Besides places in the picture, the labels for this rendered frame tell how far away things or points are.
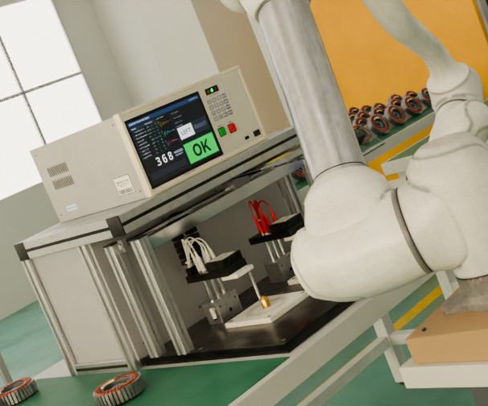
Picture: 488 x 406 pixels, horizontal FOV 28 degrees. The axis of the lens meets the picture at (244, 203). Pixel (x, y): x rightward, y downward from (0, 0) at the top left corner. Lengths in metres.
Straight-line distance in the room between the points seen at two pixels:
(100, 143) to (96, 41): 8.15
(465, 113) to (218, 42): 4.30
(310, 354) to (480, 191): 0.58
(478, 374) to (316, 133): 0.49
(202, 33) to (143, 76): 4.06
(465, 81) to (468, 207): 0.71
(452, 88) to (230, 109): 0.58
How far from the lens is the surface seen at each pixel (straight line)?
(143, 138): 2.28
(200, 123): 2.40
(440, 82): 2.24
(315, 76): 1.77
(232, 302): 2.36
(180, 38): 6.41
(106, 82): 10.39
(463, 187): 1.56
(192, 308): 2.45
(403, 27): 2.02
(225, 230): 2.55
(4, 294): 9.26
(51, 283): 2.48
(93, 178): 2.39
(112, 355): 2.41
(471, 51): 5.79
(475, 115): 2.12
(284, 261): 2.50
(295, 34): 1.81
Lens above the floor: 1.32
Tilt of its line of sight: 8 degrees down
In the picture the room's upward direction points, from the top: 22 degrees counter-clockwise
